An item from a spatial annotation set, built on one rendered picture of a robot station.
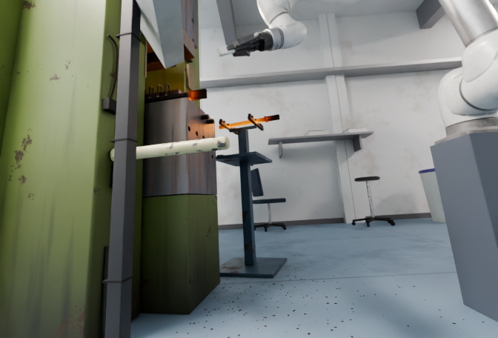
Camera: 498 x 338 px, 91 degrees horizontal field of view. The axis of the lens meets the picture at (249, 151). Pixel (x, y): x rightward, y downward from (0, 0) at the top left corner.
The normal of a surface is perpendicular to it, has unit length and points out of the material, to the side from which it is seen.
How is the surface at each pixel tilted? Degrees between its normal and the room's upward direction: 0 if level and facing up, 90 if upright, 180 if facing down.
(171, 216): 90
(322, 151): 90
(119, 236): 90
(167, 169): 90
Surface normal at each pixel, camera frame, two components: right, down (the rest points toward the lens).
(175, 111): -0.21, -0.18
